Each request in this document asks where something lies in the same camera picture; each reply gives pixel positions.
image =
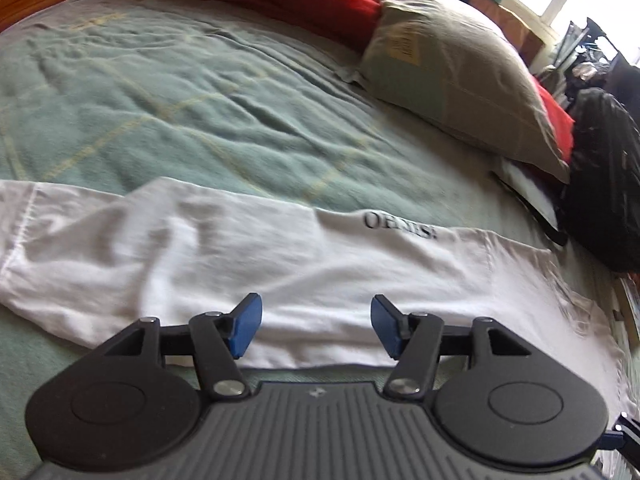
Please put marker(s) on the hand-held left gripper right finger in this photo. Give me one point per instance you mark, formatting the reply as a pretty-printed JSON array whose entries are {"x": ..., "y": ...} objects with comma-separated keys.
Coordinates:
[{"x": 387, "y": 327}]

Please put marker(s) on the white printed t-shirt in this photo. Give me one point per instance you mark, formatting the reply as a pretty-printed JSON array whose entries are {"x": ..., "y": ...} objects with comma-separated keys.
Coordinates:
[{"x": 300, "y": 280}]

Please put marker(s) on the blue paperback book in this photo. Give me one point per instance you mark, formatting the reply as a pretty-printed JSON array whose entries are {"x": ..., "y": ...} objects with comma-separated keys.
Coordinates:
[{"x": 629, "y": 310}]

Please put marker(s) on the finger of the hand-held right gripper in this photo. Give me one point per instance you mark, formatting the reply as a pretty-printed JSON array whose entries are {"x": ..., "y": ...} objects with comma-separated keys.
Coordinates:
[{"x": 622, "y": 435}]

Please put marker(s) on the cardboard box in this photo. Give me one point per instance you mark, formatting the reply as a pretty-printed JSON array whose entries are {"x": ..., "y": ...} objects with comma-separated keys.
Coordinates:
[{"x": 510, "y": 25}]

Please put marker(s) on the black backpack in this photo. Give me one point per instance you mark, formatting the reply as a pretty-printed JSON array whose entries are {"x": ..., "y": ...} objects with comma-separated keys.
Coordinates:
[{"x": 605, "y": 180}]

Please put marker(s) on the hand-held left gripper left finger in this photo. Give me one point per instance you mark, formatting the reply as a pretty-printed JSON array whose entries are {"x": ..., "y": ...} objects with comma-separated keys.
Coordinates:
[{"x": 247, "y": 325}]

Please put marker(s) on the grey pillow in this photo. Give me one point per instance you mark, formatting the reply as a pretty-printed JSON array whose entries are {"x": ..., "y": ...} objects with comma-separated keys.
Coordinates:
[{"x": 450, "y": 70}]

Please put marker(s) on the red pillow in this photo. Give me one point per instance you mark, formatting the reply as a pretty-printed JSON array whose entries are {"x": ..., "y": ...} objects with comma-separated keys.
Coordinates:
[{"x": 557, "y": 120}]

